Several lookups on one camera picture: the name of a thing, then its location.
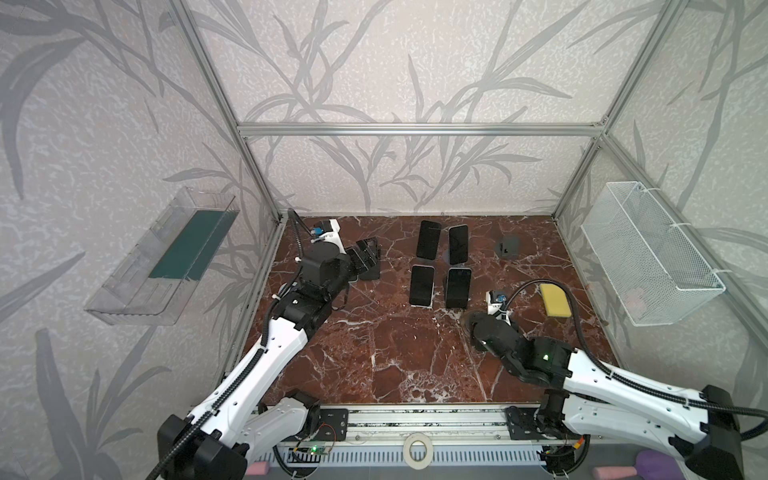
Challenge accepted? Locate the yellow green sponge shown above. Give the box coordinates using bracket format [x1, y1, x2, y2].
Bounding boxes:
[539, 283, 572, 318]

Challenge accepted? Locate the white wire wall basket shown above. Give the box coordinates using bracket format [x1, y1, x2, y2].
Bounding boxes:
[581, 181, 726, 327]

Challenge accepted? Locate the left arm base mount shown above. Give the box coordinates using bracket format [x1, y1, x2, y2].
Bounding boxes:
[286, 407, 350, 442]

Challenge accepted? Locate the purple pink brush left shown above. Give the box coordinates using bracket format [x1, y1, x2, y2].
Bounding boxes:
[246, 461, 271, 476]

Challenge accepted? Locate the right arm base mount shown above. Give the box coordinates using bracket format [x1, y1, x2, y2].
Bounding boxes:
[503, 406, 566, 440]

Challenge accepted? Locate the clear plastic wall shelf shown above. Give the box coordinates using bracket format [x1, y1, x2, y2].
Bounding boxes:
[85, 187, 240, 326]

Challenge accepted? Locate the black phone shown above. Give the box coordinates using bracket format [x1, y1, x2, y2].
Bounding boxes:
[359, 237, 381, 281]
[448, 225, 469, 265]
[416, 220, 442, 260]

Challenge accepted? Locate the white tape roll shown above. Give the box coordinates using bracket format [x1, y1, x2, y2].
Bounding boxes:
[402, 432, 434, 471]

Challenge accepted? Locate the purple pink scoop right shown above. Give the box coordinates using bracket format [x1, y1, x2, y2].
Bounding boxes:
[592, 450, 685, 480]

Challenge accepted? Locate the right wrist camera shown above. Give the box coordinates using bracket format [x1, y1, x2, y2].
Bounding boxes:
[486, 290, 508, 318]

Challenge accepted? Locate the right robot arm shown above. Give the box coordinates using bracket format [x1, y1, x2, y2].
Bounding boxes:
[466, 312, 767, 479]

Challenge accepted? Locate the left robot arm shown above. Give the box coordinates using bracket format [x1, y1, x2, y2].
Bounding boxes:
[148, 232, 380, 479]

